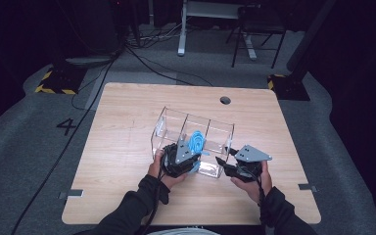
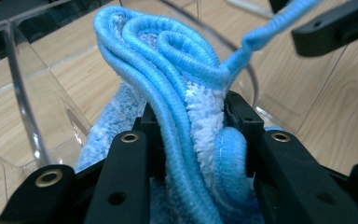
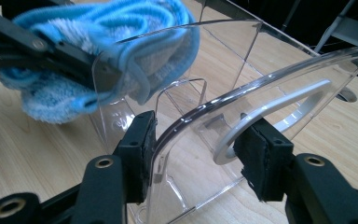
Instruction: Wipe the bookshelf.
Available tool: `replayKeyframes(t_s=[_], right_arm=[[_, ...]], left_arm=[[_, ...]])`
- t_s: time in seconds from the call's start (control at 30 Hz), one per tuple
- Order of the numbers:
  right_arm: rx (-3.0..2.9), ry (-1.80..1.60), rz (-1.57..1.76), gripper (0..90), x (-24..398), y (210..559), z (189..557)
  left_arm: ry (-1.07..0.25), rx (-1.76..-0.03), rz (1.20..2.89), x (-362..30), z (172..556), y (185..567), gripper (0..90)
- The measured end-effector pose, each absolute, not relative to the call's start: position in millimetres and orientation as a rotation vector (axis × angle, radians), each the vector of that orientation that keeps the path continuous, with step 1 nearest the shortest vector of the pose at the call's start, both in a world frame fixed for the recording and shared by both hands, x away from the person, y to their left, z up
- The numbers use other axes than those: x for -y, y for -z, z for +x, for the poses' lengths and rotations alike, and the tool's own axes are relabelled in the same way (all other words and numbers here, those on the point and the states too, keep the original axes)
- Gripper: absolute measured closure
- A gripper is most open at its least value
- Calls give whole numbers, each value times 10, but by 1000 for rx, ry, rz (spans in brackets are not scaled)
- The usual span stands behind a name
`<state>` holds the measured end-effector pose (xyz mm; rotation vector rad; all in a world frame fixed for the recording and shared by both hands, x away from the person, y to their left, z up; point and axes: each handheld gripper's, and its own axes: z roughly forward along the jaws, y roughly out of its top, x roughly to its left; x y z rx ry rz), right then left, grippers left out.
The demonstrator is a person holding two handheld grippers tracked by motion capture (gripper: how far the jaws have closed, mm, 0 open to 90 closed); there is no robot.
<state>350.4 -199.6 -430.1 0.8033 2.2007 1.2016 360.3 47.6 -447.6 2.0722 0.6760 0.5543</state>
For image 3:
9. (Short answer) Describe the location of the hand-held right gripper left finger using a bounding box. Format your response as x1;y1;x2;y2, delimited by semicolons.
69;110;158;224

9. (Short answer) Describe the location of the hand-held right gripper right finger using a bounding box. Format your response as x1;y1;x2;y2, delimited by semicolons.
232;117;358;224

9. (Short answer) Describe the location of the blue microfibre cloth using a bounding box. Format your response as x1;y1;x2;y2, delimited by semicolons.
0;0;200;125

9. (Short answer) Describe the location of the clear acrylic divided organizer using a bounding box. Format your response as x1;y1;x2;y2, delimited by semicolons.
88;18;358;224

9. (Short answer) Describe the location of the black table cable grommet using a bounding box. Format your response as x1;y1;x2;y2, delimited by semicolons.
335;87;358;104

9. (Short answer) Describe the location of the white desk frame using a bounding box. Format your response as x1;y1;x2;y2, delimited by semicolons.
313;0;358;54

